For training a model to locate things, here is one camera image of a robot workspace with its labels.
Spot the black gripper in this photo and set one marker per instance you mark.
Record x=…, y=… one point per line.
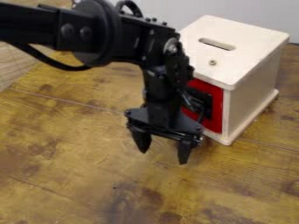
x=162, y=116

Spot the red wooden drawer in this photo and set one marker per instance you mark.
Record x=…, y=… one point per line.
x=214, y=123

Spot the black metal drawer handle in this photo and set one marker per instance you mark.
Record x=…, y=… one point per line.
x=198, y=102

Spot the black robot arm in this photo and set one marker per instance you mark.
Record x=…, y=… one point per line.
x=98, y=33

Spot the white wooden box cabinet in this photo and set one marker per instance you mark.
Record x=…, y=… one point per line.
x=235, y=57

